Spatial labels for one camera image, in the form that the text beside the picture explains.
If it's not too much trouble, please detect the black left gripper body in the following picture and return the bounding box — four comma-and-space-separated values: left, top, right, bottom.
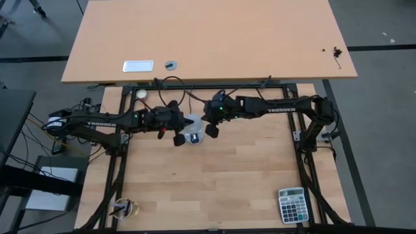
142, 106, 186, 134

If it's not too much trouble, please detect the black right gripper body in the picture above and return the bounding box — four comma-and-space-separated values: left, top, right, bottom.
203, 97, 240, 124

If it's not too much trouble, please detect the chrome lamp socket clear base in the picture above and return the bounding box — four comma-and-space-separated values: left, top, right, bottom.
184, 129, 205, 146

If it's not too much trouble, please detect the silver rectangular desk plate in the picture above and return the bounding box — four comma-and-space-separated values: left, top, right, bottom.
122, 60, 155, 73

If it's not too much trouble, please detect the light wooden desk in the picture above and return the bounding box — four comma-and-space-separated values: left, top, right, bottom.
60, 0, 358, 85

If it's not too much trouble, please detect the clear round cup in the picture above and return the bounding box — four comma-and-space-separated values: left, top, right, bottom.
112, 197, 140, 220

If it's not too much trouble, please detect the small black tool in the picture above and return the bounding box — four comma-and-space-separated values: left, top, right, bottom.
113, 200, 133, 217

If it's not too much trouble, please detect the black power adapter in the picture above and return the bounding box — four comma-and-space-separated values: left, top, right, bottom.
51, 140, 64, 155

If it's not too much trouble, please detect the grey desk calculator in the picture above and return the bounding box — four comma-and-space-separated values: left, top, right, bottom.
278, 187, 309, 225

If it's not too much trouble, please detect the small black clip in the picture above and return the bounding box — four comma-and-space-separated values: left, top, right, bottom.
333, 46, 343, 70

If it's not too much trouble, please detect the white flat box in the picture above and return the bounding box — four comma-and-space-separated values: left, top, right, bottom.
25, 166, 79, 212

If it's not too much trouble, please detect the black side table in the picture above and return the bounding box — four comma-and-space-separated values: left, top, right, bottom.
0, 87, 37, 165

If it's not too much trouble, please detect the black chair leg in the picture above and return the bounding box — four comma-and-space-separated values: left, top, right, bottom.
27, 0, 47, 18

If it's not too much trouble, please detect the black looped cable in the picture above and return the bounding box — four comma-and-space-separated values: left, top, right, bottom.
157, 75, 187, 109

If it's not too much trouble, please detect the black aluminium table frame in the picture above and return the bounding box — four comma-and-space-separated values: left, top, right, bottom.
97, 83, 354, 234

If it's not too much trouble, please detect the black cable bundle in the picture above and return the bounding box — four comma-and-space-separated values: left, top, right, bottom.
77, 152, 129, 231
298, 155, 354, 227

